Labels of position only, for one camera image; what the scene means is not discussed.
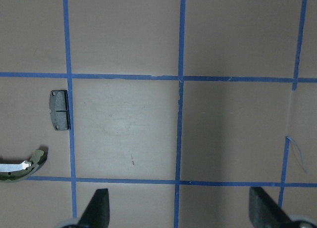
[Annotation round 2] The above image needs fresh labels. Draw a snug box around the curved green brake shoe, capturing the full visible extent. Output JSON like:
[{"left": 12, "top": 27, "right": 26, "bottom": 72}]
[{"left": 0, "top": 146, "right": 49, "bottom": 182}]

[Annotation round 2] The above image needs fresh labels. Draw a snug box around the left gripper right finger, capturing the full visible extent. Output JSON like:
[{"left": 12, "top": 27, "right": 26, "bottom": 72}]
[{"left": 249, "top": 187, "right": 292, "bottom": 228}]

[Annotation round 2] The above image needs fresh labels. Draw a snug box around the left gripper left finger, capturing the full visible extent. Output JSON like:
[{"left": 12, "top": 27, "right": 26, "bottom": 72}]
[{"left": 78, "top": 188, "right": 109, "bottom": 228}]

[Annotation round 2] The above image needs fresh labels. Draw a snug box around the black brake pad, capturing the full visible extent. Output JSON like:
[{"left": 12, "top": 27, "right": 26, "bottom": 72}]
[{"left": 49, "top": 90, "right": 70, "bottom": 131}]

